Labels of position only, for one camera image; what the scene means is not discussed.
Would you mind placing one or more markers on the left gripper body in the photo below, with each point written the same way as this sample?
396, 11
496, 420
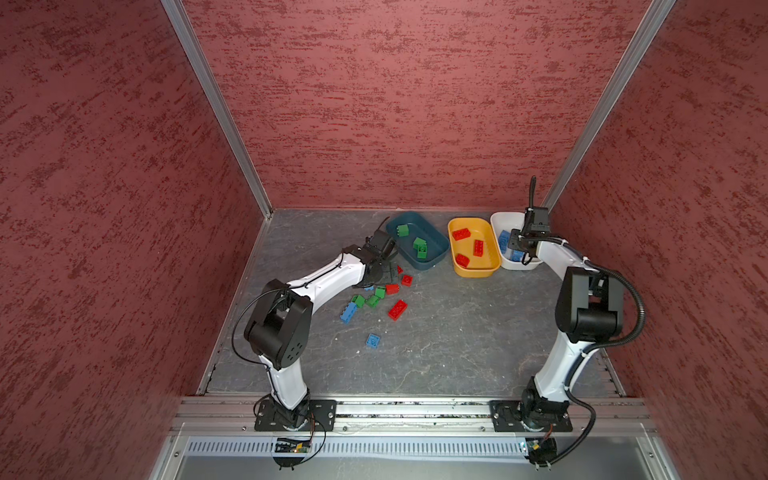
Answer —
374, 280

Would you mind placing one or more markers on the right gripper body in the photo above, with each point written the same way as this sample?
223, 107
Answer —
517, 240

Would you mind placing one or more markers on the red long brick bottom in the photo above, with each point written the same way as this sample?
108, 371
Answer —
478, 248

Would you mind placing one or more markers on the red long brick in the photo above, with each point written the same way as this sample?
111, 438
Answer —
460, 234
397, 310
478, 248

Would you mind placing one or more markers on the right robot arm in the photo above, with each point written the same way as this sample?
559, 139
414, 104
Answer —
597, 308

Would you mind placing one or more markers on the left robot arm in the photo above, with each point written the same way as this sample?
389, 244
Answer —
279, 325

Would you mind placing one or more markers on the white plastic bin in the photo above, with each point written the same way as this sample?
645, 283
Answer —
505, 226

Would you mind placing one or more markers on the teal plastic bin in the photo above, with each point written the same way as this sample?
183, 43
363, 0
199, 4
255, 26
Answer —
438, 243

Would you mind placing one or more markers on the yellow plastic bin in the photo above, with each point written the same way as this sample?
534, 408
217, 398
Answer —
489, 263

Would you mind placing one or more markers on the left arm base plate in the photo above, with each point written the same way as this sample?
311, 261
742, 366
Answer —
270, 415

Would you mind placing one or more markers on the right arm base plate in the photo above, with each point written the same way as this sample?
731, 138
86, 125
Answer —
534, 416

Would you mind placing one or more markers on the perforated metal rail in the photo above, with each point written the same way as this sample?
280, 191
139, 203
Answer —
483, 449

